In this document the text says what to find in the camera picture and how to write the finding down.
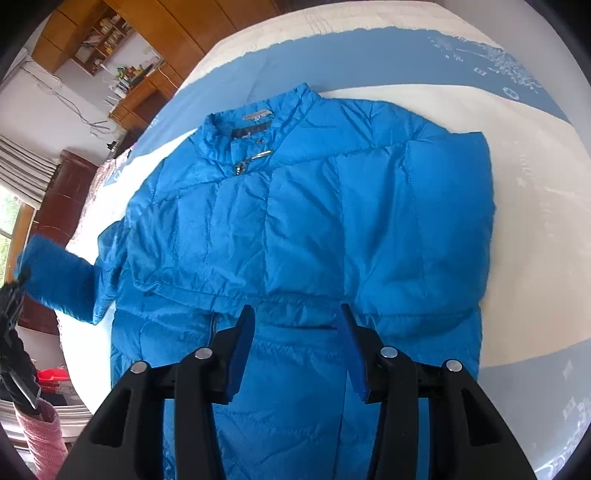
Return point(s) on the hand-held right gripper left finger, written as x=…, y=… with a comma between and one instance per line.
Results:
x=241, y=350

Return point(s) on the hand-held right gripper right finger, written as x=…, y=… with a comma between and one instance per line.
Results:
x=354, y=355

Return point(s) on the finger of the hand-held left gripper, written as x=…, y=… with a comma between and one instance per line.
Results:
x=13, y=297

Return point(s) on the blue down jacket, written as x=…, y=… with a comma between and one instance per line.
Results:
x=295, y=217

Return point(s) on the red plastic item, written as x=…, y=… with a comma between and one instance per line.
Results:
x=51, y=377

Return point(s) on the wooden framed window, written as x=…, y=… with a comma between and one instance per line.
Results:
x=11, y=230

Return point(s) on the white striped bedding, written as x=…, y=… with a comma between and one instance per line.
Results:
x=69, y=415

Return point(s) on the dark wooden headboard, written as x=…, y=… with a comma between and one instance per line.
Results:
x=64, y=203

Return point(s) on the white pleated curtain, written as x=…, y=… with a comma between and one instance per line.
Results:
x=23, y=168

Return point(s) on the pink floral quilt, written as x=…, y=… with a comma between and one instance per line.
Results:
x=111, y=170

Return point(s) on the light wooden desk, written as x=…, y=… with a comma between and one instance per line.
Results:
x=143, y=99

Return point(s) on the blue and white printed blanket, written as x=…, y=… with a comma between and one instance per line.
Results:
x=415, y=106

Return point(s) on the light wooden wardrobe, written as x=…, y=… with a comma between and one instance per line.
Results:
x=184, y=27

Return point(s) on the wall shelf with small items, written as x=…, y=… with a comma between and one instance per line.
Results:
x=111, y=41

